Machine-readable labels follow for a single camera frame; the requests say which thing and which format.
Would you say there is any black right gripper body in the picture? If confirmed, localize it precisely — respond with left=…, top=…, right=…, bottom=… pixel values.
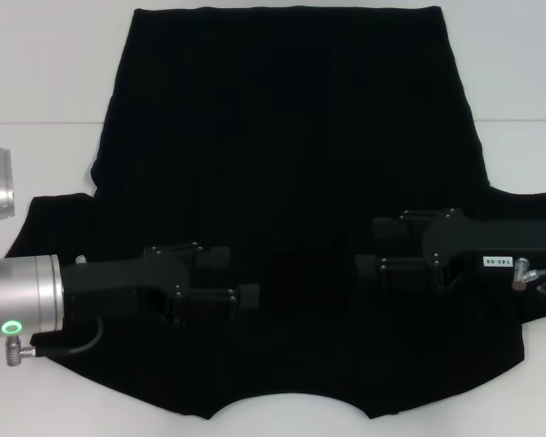
left=420, top=208, right=546, bottom=290

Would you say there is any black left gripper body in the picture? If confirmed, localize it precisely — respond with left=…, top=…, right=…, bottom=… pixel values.
left=62, top=243, right=206, bottom=327

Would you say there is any black t-shirt with FREE print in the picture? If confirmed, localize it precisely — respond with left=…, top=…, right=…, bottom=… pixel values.
left=5, top=4, right=546, bottom=410

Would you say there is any right gripper cable with plugs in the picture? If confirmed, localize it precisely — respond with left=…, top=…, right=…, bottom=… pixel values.
left=512, top=257, right=546, bottom=315

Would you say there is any left gripper black cable with plug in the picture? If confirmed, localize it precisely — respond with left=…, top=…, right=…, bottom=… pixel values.
left=5, top=316, right=104, bottom=365

